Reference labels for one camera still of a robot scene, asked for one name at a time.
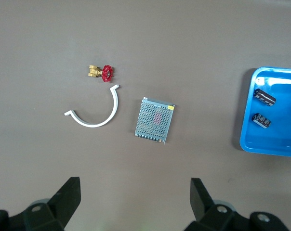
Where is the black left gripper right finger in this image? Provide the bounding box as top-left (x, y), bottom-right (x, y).
top-left (185, 178), bottom-right (252, 231)

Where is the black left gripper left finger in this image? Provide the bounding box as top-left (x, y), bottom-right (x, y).
top-left (9, 177), bottom-right (81, 231)

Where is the short dark electrolytic capacitor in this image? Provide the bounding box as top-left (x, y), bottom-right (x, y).
top-left (252, 112), bottom-right (272, 129)

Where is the long dark electrolytic capacitor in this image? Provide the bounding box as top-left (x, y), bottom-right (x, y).
top-left (253, 88), bottom-right (277, 107)

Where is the blue plastic tray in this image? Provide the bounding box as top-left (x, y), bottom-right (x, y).
top-left (239, 66), bottom-right (291, 158)

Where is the white curved plastic clamp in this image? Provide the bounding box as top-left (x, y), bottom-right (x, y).
top-left (64, 84), bottom-right (121, 128)

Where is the metal mesh power supply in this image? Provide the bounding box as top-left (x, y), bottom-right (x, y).
top-left (134, 96), bottom-right (175, 145)

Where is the red-handled brass valve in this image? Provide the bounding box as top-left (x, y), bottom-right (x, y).
top-left (87, 64), bottom-right (115, 83)

